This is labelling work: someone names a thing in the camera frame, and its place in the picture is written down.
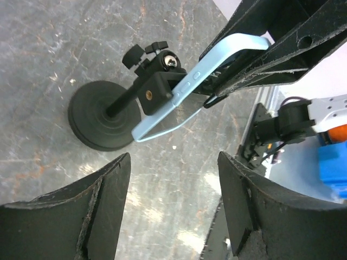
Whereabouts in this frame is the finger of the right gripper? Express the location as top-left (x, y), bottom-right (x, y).
top-left (214, 1), bottom-right (346, 95)
top-left (199, 0), bottom-right (306, 59)

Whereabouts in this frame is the orange tape roll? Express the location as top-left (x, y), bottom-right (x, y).
top-left (327, 125), bottom-right (347, 144)

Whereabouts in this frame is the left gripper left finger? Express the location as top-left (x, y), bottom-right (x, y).
top-left (1, 153), bottom-right (131, 259)

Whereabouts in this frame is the blue plastic bin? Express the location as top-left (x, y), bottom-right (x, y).
top-left (318, 141), bottom-right (346, 203)

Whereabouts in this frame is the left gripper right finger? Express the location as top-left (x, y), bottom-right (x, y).
top-left (218, 152), bottom-right (346, 259)

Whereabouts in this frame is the black phone stand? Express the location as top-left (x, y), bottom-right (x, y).
top-left (67, 41), bottom-right (187, 152)

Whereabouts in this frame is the phone with light blue case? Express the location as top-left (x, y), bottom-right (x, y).
top-left (132, 33), bottom-right (271, 142)

